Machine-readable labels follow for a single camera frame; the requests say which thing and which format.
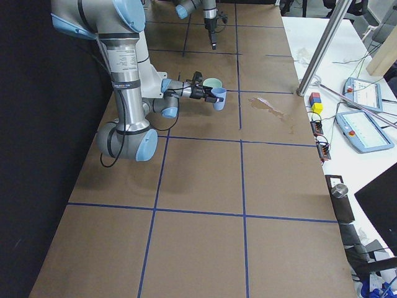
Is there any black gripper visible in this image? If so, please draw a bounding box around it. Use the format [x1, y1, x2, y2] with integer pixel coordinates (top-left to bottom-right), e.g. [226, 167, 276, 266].
[190, 86, 224, 104]
[204, 17, 217, 50]

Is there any light blue plastic cup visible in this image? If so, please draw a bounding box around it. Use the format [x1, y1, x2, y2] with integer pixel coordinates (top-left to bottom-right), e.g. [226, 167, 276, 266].
[212, 88, 227, 111]

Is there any green ceramic bowl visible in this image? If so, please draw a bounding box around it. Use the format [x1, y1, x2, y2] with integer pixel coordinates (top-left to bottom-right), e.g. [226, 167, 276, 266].
[203, 78, 223, 88]

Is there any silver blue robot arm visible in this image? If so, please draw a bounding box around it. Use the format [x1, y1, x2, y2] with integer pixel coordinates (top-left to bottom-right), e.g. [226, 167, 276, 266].
[51, 1, 226, 161]
[175, 0, 218, 50]

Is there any red blue yellow cube stack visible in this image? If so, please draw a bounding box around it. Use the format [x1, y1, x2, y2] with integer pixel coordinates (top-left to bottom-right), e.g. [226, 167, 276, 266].
[309, 92, 323, 114]

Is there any thin metal rod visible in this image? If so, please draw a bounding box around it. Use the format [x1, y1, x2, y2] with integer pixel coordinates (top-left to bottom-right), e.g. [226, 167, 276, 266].
[314, 81, 397, 129]

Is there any black orange connector block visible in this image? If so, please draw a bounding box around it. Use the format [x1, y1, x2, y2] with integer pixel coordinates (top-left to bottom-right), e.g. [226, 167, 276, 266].
[310, 120, 324, 137]
[316, 141, 331, 163]

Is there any near teach pendant tablet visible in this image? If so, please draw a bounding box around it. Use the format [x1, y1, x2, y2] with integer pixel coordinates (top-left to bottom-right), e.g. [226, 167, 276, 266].
[336, 111, 395, 153]

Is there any teach pendant tablet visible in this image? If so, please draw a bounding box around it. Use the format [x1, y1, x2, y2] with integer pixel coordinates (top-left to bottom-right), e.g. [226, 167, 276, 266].
[336, 111, 395, 153]
[342, 77, 383, 112]

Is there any far teach pendant tablet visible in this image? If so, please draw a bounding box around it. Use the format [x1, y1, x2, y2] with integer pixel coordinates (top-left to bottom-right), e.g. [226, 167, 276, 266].
[342, 77, 383, 112]

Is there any steel cylinder weight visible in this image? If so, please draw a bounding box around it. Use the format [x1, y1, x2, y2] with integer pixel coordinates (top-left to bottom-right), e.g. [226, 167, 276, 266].
[331, 183, 349, 199]

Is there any black monitor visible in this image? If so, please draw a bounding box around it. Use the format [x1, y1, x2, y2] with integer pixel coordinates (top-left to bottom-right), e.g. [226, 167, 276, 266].
[355, 164, 396, 255]

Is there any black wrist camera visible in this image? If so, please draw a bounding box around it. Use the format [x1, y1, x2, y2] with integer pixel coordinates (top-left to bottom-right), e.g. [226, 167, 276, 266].
[192, 71, 203, 86]

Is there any aluminium frame post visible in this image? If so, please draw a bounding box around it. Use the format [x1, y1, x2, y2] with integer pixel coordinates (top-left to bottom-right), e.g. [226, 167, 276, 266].
[297, 0, 352, 96]

